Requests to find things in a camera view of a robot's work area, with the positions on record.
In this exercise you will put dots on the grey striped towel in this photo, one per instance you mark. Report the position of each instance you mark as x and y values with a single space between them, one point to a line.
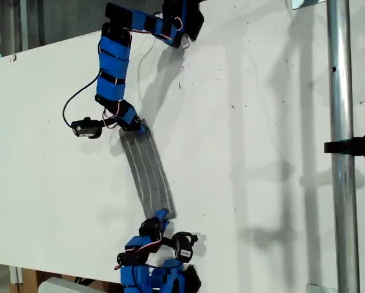
149 174

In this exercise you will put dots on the wooden table leg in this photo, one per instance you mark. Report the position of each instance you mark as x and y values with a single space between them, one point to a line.
28 282

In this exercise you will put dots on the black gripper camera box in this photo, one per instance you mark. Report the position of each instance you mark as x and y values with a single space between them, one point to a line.
85 128
184 247

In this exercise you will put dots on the white bracket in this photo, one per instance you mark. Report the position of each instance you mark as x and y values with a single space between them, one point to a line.
14 274

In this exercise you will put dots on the steel post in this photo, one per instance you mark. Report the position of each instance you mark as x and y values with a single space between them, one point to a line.
341 91

